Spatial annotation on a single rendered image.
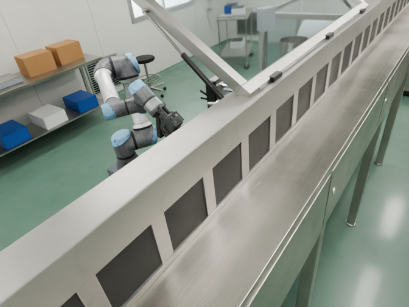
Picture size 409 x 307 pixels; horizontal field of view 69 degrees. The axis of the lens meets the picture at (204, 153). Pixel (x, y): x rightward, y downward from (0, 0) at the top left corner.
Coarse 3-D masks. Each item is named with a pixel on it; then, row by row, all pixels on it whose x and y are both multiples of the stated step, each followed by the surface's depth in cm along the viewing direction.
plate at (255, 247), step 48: (384, 48) 155; (336, 96) 116; (384, 96) 132; (288, 144) 92; (336, 144) 90; (240, 192) 77; (288, 192) 75; (336, 192) 101; (192, 240) 66; (240, 240) 65; (288, 240) 68; (192, 288) 57; (240, 288) 56; (288, 288) 82
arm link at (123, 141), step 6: (120, 132) 174; (126, 132) 173; (132, 132) 175; (114, 138) 170; (120, 138) 169; (126, 138) 170; (132, 138) 173; (114, 144) 171; (120, 144) 170; (126, 144) 172; (132, 144) 173; (114, 150) 175; (120, 150) 172; (126, 150) 173; (132, 150) 176; (120, 156) 175; (126, 156) 175
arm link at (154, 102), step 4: (152, 100) 126; (156, 100) 127; (148, 104) 126; (152, 104) 126; (156, 104) 126; (160, 104) 128; (144, 108) 129; (148, 108) 127; (152, 108) 126; (148, 112) 128
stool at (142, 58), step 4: (140, 56) 478; (144, 56) 476; (148, 56) 474; (152, 56) 471; (140, 60) 459; (144, 60) 458; (148, 60) 459; (152, 60) 464; (144, 64) 474; (148, 76) 486; (156, 76) 496; (160, 76) 492; (148, 80) 490; (156, 80) 478; (148, 84) 494; (160, 84) 505; (152, 88) 493; (156, 88) 489; (164, 88) 512
